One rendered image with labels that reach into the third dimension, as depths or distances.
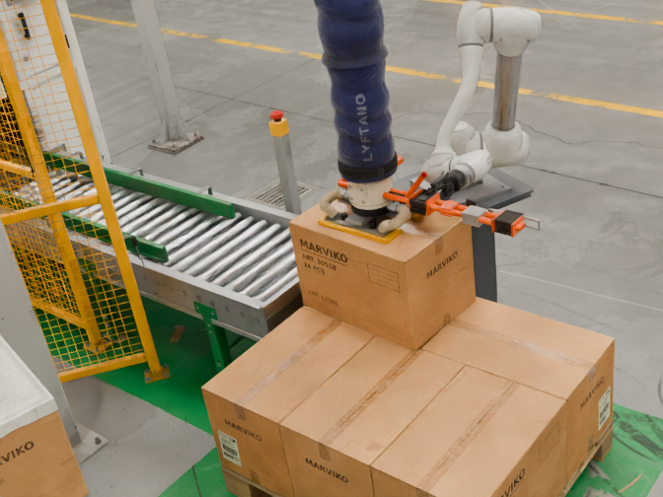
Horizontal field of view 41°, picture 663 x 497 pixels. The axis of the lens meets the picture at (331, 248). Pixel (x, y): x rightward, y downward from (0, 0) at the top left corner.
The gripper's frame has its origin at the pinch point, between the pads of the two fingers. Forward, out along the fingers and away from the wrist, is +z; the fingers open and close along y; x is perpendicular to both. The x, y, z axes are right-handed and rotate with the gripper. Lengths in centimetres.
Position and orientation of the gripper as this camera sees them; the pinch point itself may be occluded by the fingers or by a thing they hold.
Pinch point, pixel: (427, 202)
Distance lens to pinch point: 331.0
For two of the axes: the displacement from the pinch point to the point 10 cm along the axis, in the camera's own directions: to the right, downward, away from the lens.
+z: -6.2, 4.6, -6.4
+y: 1.3, 8.6, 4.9
